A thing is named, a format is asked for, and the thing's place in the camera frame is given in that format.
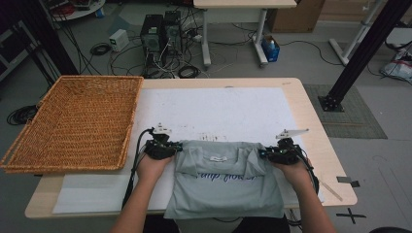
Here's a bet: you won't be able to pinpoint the person's right hand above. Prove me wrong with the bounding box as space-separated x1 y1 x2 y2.
271 157 314 189

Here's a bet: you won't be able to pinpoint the white foam mat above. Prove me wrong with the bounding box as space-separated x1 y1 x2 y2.
51 86 325 216

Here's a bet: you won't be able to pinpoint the large black computer tower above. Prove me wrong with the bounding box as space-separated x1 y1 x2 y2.
139 14 164 69

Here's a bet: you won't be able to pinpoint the black tape piece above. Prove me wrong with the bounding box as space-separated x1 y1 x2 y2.
335 176 361 188

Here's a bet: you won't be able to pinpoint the person's dark pants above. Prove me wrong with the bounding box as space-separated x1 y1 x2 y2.
142 215 291 233

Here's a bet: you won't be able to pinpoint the white plastic bag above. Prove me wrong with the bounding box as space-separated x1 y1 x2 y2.
379 48 412 85

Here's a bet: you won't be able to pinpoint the white power supply box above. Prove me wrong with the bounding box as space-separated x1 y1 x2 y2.
108 28 130 52

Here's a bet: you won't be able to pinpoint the white-legged desk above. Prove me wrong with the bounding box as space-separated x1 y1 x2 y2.
192 0 298 68

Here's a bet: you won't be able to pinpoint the grey floor mat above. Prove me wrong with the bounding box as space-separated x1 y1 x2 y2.
303 83 389 140

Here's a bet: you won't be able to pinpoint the white metal stand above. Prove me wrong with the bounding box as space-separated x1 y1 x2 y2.
328 0 387 67

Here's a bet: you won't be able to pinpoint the grey printed T-shirt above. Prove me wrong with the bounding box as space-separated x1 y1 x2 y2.
163 139 286 220

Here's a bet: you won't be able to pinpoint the small black computer tower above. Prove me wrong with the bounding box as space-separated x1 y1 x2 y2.
163 10 183 56

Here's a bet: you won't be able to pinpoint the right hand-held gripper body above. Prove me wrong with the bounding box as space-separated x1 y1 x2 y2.
267 128 310 166

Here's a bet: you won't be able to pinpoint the dark metal rack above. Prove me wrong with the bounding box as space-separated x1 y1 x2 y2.
0 18 43 82

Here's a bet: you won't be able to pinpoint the person's left hand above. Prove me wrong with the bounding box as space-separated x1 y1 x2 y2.
137 154 175 183

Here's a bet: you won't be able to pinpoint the black metal post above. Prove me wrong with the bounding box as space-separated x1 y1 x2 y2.
318 0 412 113
13 0 81 77

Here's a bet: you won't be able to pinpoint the small black cable coil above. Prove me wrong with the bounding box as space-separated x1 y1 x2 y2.
177 64 201 80
89 42 112 56

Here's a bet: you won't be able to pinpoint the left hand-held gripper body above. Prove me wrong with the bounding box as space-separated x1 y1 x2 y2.
144 122 179 161

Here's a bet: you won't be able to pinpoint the right hand-held gripper cable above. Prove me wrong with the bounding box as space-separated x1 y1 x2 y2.
294 145 320 195

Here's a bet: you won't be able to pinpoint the thin wooden stick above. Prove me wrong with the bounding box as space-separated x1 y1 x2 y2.
319 180 344 202

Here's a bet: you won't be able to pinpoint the dark rounded object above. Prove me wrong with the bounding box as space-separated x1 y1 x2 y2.
368 226 412 233

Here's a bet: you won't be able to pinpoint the hand-held gripper cable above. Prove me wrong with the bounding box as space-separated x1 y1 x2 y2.
121 127 155 208
294 145 320 195

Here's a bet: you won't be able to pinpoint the blue box with bottle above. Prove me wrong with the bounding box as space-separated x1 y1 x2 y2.
260 34 281 63

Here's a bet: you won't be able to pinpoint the cardboard box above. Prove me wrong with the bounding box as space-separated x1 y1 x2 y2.
265 0 326 34

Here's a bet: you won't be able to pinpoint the round white table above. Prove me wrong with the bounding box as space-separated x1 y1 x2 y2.
40 0 106 23

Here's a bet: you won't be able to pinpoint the left hand-held gripper cable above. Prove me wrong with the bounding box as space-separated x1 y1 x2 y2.
121 127 155 208

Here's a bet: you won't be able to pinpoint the large black cable coil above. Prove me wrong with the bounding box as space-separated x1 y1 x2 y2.
6 104 40 126

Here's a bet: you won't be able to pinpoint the wicker basket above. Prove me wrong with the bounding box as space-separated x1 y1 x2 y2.
0 75 145 175

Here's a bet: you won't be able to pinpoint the black tape cross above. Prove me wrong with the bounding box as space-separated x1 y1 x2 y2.
335 208 367 225

